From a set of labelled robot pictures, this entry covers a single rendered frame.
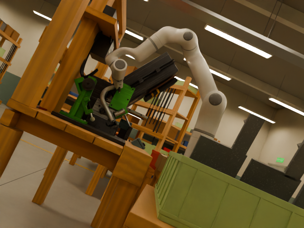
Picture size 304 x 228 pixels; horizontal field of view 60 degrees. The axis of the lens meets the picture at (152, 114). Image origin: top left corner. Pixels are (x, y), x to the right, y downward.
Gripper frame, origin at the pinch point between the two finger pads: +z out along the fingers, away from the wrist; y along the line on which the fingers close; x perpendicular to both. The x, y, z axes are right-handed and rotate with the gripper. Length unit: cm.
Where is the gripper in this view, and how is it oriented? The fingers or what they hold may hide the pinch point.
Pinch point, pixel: (116, 86)
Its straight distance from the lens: 186.6
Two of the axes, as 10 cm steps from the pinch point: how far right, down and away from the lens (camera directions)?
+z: -2.1, 3.1, 9.3
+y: -3.7, -9.1, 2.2
